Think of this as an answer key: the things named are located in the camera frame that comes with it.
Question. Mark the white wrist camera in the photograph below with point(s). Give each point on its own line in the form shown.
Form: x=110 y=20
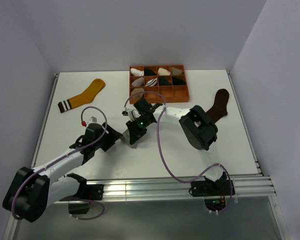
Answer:
x=92 y=120
x=131 y=113

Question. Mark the taupe rolled sock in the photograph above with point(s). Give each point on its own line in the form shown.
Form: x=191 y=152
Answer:
x=176 y=71

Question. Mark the orange compartment tray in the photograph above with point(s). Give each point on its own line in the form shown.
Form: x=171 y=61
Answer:
x=157 y=93

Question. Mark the cream rolled sock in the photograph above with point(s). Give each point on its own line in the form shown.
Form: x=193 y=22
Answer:
x=163 y=72

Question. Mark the grey rolled sock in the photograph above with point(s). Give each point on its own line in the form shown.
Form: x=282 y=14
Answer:
x=138 y=82

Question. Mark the dark green rolled sock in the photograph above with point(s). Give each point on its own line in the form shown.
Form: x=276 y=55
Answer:
x=163 y=81

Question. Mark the mustard yellow sock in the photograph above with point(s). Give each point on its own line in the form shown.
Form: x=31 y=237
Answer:
x=86 y=97

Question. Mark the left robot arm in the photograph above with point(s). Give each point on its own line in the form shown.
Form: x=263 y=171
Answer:
x=34 y=189

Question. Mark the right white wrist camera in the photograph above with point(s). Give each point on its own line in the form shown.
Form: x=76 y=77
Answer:
x=131 y=113

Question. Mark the black rolled sock top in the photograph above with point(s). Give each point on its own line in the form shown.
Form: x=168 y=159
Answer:
x=149 y=72

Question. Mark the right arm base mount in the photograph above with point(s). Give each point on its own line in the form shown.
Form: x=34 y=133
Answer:
x=213 y=192

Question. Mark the beige rolled sock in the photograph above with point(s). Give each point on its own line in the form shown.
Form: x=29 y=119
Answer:
x=137 y=93

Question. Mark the black rolled sock right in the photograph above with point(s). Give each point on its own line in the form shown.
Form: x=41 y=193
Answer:
x=177 y=81

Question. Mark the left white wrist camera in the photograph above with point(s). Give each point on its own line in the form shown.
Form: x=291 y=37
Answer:
x=92 y=120

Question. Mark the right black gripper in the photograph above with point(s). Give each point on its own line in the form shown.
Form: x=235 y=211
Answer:
x=135 y=133

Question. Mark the grey sock black stripes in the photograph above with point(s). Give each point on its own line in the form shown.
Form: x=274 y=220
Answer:
x=129 y=139

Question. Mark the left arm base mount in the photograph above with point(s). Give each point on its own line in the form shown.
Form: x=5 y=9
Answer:
x=92 y=194

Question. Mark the white black striped rolled sock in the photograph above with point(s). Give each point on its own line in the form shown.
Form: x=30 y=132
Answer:
x=152 y=82

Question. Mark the dark brown sock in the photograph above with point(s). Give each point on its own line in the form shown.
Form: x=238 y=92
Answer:
x=219 y=107

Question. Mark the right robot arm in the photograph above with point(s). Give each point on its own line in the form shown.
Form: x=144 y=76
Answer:
x=199 y=130

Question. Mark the aluminium frame rail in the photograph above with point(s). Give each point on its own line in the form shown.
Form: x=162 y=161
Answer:
x=163 y=209

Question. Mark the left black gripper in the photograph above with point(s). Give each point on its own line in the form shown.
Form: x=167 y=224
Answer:
x=111 y=136

